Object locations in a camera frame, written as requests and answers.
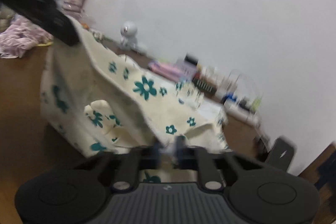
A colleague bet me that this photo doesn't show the pink floral ruffled garment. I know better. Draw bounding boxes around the pink floral ruffled garment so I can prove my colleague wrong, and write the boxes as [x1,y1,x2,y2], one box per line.
[1,15,54,59]

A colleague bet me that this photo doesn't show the black wireless charger phone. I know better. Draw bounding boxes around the black wireless charger phone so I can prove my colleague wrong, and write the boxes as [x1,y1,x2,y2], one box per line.
[265,136,296,172]

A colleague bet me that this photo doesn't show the white small device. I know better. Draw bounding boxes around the white small device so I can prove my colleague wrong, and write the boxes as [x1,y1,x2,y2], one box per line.
[134,43,147,55]

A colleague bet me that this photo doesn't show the white power strip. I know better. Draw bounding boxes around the white power strip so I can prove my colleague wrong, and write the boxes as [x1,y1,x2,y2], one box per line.
[223,101,260,126]

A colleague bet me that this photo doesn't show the white round robot figurine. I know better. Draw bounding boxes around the white round robot figurine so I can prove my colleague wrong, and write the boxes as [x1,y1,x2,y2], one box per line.
[120,21,138,50]

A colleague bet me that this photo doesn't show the small black box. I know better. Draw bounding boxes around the small black box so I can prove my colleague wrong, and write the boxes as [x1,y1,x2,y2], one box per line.
[184,54,199,66]

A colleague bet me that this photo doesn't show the lavender tin box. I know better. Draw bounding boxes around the lavender tin box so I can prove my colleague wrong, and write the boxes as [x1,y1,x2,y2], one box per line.
[175,60,197,79]

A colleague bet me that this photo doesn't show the black phone stand clamp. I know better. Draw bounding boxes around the black phone stand clamp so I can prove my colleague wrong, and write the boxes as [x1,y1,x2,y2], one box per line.
[253,135,269,162]

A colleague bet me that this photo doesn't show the dark tissue box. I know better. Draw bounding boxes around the dark tissue box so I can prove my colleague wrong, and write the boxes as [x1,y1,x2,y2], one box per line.
[193,67,217,95]

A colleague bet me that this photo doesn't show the blue toy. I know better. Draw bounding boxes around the blue toy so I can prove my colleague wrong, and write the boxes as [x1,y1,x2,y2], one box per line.
[221,93,237,104]

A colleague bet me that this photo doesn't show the white charging cable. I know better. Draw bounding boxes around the white charging cable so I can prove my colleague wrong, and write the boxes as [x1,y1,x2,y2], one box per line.
[228,69,263,109]

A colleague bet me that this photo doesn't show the pink blue purple-trimmed garment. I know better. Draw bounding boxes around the pink blue purple-trimmed garment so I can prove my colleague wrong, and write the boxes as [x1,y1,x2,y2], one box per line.
[147,61,185,82]

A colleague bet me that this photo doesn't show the cream green-flower garment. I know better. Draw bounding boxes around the cream green-flower garment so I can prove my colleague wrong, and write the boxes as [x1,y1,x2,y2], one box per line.
[40,20,228,183]

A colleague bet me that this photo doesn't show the white charger plug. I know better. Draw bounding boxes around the white charger plug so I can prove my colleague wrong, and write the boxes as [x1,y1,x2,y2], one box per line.
[215,79,236,100]

